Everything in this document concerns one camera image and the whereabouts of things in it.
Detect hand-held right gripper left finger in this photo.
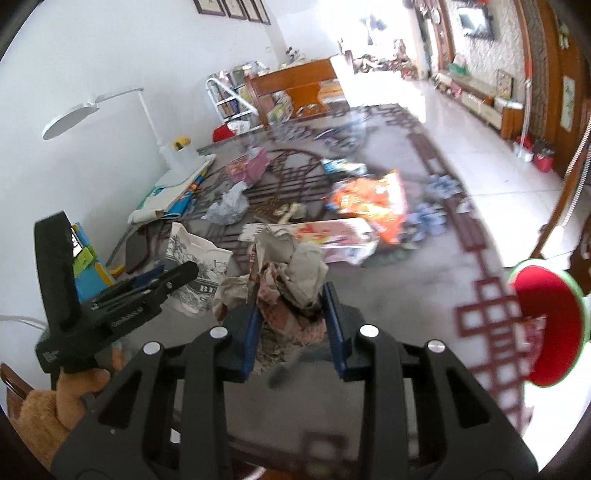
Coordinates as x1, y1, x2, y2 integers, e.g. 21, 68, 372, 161
50, 294, 262, 480

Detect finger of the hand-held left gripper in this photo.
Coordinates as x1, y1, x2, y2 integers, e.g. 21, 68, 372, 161
89, 261, 200, 315
34, 211, 83, 332

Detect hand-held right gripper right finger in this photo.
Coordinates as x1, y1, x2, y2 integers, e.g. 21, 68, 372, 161
322, 281, 540, 480

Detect white printed tote bag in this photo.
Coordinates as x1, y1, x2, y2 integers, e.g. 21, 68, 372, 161
165, 222, 234, 320

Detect newspaper wad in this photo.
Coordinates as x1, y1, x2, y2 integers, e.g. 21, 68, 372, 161
213, 225, 329, 370

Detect pink white printed packaging bag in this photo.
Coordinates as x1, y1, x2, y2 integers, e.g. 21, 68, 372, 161
239, 217, 386, 267

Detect brown patterned wrapper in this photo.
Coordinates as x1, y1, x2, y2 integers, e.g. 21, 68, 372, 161
252, 200, 309, 223

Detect orange snack bag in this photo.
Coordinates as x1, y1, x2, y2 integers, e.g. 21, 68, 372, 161
329, 169, 408, 246

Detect red patterned wrapper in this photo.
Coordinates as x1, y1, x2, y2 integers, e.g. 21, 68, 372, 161
225, 161, 250, 184

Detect small pink plastic bag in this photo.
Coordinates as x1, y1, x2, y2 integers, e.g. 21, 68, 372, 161
244, 148, 272, 185

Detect blue white snack wrapper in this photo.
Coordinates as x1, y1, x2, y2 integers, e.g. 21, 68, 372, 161
320, 158, 371, 180

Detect red bucket with green rim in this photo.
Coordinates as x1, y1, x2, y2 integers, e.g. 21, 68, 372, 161
508, 259, 591, 389

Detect person's left hand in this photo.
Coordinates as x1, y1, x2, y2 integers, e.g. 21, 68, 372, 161
57, 346, 127, 415

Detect dark flat object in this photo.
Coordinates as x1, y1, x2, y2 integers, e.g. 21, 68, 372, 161
124, 226, 158, 274

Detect blue toy stand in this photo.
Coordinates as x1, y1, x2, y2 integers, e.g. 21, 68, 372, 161
70, 223, 117, 302

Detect stack of booklets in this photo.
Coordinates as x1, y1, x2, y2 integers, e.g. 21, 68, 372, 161
128, 166, 211, 225

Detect white desk lamp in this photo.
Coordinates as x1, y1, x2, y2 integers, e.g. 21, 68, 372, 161
42, 87, 218, 188

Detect white book rack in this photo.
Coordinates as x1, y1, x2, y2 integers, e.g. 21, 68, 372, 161
205, 60, 266, 124

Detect carved wooden dining chair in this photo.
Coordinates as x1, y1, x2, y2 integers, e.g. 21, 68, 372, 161
529, 104, 591, 296

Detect wooden television cabinet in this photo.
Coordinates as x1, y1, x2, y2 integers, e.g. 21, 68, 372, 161
433, 69, 526, 140

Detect framed geometric picture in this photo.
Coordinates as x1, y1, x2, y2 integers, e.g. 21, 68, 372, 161
495, 69, 515, 99

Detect white cable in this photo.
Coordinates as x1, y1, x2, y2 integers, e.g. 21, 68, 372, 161
0, 315, 49, 330

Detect white beaded cord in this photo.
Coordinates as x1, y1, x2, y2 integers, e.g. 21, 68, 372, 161
561, 115, 591, 227

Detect mop with red handle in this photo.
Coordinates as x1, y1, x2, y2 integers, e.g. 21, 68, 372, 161
513, 53, 537, 163

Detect wall-mounted television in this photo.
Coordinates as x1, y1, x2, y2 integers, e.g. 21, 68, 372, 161
455, 7, 496, 38

